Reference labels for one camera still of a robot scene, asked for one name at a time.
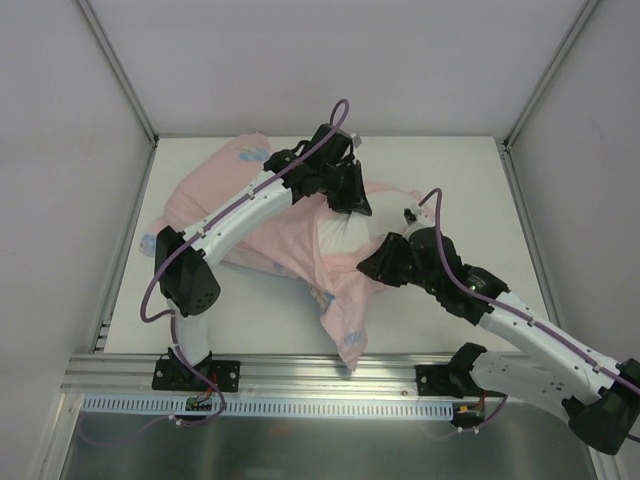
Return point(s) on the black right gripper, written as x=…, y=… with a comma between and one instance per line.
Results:
x=395, y=258

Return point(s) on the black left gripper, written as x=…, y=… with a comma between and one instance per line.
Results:
x=347, y=181

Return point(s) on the white pillow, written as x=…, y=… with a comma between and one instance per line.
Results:
x=348, y=233

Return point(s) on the blue and pink printed pillowcase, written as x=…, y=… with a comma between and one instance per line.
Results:
x=285, y=245

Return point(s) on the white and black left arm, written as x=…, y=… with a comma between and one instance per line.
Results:
x=184, y=260

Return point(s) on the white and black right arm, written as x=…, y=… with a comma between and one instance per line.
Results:
x=596, y=395

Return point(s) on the shiny metal front plate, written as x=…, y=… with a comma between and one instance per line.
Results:
x=521, y=443

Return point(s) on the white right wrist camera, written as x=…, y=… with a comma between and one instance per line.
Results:
x=416, y=219

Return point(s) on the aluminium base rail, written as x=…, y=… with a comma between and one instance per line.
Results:
x=382, y=376

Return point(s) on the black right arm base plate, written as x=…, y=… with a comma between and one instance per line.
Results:
x=443, y=380

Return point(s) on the right aluminium corner post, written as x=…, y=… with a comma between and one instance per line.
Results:
x=551, y=70

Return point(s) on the aluminium corner post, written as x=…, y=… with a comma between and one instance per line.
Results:
x=99, y=35
x=551, y=70

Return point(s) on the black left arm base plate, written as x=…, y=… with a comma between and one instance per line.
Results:
x=170, y=374

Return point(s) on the left aluminium corner post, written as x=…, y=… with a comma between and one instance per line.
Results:
x=99, y=35

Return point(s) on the white slotted cable duct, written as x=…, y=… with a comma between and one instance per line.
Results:
x=270, y=407

